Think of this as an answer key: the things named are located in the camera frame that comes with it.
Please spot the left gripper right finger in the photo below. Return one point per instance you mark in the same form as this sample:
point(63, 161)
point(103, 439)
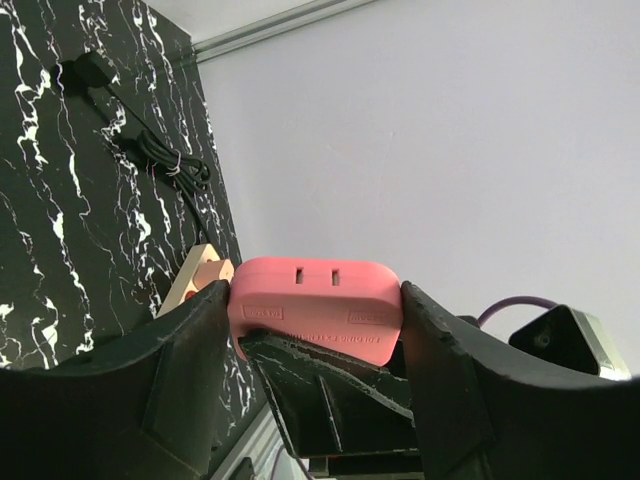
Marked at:
point(485, 410)

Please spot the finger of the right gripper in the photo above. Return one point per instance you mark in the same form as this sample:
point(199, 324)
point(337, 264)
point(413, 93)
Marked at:
point(328, 404)

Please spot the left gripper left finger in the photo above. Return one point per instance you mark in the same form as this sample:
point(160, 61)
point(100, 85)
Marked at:
point(140, 407)

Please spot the pink cube socket adapter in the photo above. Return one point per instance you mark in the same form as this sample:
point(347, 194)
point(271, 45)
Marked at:
point(351, 307)

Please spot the white red power strip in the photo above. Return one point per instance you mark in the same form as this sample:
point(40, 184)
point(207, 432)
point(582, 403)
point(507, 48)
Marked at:
point(183, 283)

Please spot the orange pink charger plug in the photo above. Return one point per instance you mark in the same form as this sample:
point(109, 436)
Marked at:
point(212, 270)

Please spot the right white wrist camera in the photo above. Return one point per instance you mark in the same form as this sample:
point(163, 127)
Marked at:
point(572, 339)

